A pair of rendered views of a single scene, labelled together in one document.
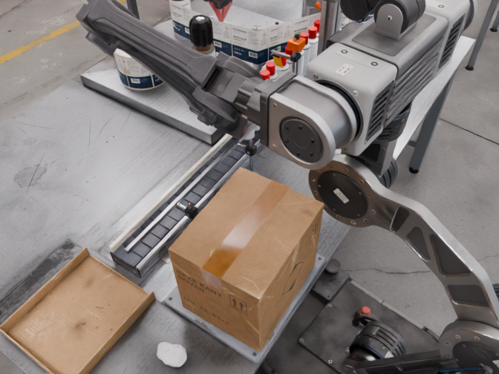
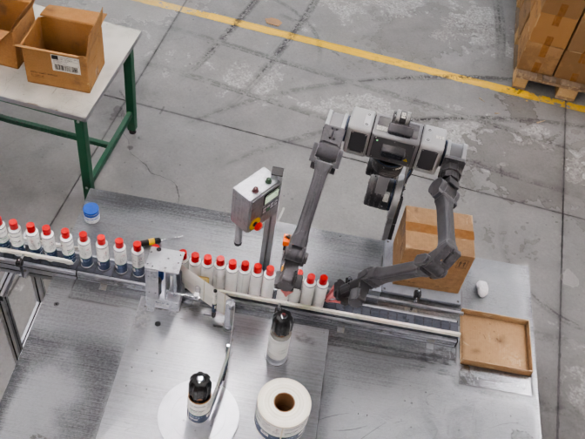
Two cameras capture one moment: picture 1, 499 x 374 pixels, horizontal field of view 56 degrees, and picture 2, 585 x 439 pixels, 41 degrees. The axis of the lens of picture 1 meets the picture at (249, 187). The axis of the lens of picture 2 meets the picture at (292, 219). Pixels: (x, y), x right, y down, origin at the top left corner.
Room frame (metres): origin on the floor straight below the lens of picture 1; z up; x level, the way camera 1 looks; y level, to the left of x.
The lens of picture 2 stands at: (2.48, 1.47, 3.65)
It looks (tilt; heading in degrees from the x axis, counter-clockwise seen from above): 49 degrees down; 235
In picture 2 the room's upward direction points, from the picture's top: 10 degrees clockwise
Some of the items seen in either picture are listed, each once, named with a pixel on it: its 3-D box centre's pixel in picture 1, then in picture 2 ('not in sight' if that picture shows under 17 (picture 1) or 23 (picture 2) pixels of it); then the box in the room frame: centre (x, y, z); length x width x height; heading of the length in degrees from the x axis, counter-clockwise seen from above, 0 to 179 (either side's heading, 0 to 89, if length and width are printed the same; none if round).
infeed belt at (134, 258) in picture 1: (278, 108); (268, 299); (1.40, -0.12, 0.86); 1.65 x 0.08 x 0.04; 145
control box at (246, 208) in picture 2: not in sight; (256, 200); (1.44, -0.25, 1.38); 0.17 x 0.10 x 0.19; 20
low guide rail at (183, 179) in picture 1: (225, 139); (334, 312); (1.19, 0.08, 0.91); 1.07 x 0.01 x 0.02; 145
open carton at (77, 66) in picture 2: not in sight; (63, 43); (1.72, -1.94, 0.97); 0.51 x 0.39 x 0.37; 54
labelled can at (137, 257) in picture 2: not in sight; (137, 259); (1.86, -0.45, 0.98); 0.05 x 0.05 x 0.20
